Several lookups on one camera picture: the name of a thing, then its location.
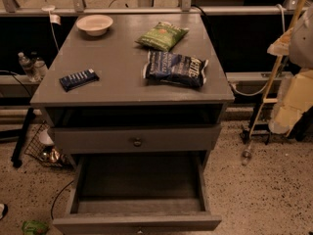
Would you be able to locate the blue rxbar blueberry bar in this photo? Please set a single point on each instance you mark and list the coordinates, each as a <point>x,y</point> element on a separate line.
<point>78,79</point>

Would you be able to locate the blue Kettle chip bag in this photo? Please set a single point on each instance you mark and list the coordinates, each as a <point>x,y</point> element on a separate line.
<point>175,68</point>

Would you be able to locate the grey wooden drawer cabinet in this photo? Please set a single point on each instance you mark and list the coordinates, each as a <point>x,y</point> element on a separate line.
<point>122,97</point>

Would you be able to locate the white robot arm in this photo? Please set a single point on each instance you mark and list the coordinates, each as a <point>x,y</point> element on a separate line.
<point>301,46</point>

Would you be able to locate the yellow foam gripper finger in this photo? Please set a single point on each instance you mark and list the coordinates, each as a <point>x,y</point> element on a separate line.
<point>295,97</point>
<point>281,46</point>

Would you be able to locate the open grey bottom drawer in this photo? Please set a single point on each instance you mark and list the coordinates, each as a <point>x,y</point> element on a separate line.
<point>137,193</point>

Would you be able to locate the closed grey upper drawer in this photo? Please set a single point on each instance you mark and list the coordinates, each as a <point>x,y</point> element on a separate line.
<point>95,140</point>

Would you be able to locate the black wire basket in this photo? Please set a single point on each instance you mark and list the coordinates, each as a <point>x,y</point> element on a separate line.
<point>43,150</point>

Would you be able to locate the white ceramic bowl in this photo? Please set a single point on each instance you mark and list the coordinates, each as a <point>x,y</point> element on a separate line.
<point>94,25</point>

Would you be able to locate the green bag on floor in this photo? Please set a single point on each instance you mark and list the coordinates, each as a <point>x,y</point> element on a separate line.
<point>33,227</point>

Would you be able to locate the green chip bag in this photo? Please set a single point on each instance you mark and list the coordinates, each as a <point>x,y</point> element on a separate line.
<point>163,37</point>

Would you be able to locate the round metal drawer knob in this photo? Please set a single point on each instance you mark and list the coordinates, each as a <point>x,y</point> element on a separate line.
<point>137,142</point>

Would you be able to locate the metal railing bar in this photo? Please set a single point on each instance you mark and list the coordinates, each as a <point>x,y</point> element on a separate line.
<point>215,11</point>

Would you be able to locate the clear plastic water bottle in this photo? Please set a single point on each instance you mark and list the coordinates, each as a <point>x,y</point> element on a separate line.
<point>27,66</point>

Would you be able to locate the plastic bottle on floor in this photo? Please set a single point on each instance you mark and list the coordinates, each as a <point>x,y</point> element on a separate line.
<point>246,154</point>

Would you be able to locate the black tripod leg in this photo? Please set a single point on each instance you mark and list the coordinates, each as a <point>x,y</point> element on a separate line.
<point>15,159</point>

